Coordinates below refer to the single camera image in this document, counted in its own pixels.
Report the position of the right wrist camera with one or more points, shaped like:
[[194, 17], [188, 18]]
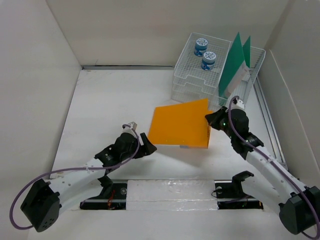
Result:
[[238, 104]]

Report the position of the orange notebook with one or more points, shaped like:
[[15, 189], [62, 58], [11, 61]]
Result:
[[182, 124]]

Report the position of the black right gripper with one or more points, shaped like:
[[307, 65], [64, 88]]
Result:
[[213, 118]]

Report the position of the white wire desk organizer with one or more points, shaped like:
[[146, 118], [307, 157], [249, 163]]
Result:
[[191, 82]]

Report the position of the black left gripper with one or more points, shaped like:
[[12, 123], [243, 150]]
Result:
[[147, 148]]

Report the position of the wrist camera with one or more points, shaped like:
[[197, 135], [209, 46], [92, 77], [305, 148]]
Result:
[[129, 128], [238, 104]]

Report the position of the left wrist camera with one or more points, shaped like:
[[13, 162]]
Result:
[[129, 128]]

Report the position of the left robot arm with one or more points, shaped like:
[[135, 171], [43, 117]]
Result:
[[47, 200]]

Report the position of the blue white jar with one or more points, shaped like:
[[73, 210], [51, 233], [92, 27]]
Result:
[[200, 47], [208, 60]]

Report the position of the green notebook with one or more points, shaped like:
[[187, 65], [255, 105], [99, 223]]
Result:
[[236, 67]]

